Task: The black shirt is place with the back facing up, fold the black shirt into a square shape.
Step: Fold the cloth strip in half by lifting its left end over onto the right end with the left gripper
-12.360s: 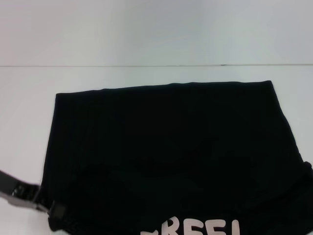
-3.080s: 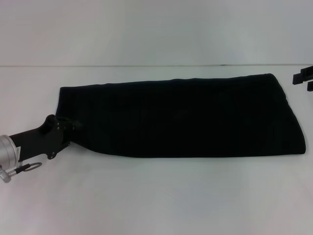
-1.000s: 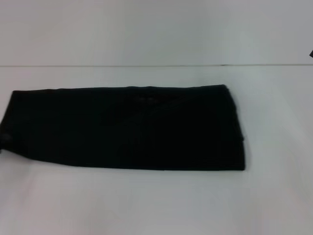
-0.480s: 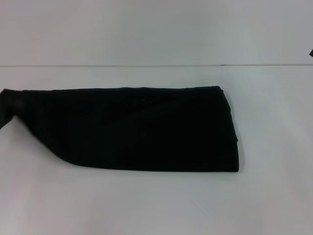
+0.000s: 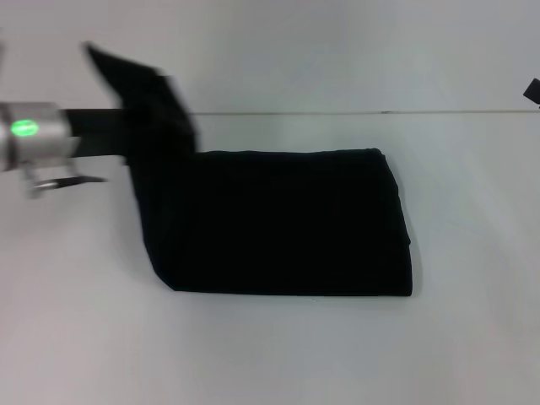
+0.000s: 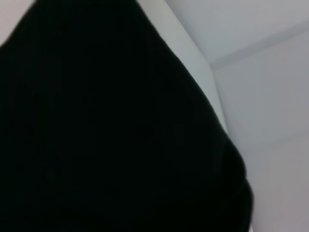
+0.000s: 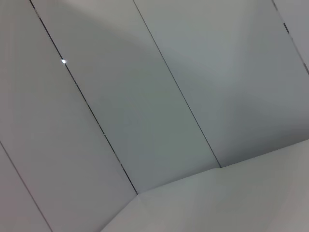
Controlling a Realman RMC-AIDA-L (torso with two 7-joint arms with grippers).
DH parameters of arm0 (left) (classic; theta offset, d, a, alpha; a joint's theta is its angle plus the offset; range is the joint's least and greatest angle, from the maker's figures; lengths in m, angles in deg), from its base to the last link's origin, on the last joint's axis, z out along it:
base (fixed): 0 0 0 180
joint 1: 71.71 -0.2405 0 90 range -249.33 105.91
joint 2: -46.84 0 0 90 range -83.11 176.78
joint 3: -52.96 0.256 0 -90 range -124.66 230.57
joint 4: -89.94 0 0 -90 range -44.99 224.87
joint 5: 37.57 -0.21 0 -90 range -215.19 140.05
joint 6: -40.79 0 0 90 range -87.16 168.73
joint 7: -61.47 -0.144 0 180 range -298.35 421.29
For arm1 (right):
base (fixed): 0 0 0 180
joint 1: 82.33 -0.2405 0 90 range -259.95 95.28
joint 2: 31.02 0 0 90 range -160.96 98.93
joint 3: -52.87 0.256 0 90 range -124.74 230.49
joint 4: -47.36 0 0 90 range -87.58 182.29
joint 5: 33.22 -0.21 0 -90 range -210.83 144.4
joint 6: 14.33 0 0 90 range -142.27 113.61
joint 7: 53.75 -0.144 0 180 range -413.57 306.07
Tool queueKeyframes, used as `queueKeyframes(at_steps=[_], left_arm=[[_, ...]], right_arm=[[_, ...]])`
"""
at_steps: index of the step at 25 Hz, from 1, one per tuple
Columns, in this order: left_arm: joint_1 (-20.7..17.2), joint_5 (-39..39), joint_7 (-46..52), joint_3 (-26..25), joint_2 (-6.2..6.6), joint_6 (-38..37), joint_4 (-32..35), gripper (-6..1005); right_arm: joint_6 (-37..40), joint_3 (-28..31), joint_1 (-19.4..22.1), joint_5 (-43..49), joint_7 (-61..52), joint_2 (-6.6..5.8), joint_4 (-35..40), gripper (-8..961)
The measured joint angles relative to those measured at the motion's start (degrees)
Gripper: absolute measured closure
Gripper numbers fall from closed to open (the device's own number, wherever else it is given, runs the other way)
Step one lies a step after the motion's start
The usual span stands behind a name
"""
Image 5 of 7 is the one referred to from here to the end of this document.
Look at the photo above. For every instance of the black t-shirt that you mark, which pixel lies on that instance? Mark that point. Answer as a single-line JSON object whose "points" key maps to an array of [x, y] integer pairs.
{"points": [[274, 219]]}

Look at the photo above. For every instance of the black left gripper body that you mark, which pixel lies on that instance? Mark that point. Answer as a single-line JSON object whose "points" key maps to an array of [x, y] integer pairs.
{"points": [[101, 135]]}

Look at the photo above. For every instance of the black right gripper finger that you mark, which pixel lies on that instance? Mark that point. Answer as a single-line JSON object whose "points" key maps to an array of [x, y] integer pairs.
{"points": [[535, 90]]}

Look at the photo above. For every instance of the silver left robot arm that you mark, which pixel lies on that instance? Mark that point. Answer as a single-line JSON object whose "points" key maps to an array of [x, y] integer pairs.
{"points": [[42, 139]]}

